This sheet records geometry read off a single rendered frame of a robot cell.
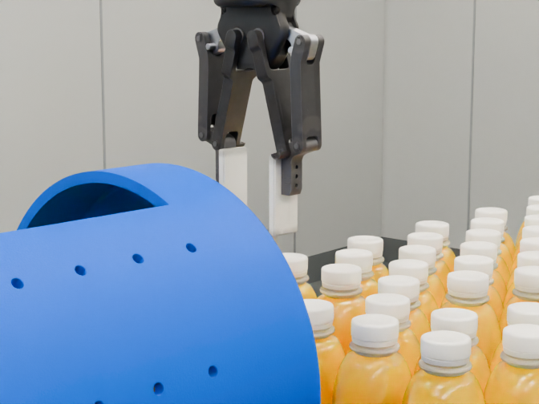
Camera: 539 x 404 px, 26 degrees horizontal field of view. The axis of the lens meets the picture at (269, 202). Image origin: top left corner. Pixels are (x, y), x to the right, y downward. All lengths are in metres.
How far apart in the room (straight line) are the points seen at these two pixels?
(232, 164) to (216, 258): 0.32
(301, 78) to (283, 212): 0.12
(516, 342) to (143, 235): 0.34
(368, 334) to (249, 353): 0.24
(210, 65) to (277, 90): 0.08
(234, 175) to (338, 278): 0.15
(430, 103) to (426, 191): 0.43
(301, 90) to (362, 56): 4.71
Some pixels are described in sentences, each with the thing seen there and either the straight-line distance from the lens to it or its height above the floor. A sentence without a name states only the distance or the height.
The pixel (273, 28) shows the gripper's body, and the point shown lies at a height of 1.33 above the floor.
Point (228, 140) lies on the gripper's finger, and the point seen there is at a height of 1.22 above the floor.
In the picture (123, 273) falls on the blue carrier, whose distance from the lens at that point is 0.69.
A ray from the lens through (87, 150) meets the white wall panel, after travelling 4.41.
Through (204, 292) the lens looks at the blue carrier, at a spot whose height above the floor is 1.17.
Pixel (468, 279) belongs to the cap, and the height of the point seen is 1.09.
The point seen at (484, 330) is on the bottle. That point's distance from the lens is 1.11.
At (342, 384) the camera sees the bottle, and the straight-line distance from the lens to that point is 0.96.
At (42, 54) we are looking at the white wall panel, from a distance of 4.25.
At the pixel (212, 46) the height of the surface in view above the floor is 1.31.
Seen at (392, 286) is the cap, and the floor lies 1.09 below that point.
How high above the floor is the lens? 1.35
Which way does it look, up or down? 10 degrees down
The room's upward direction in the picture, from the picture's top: straight up
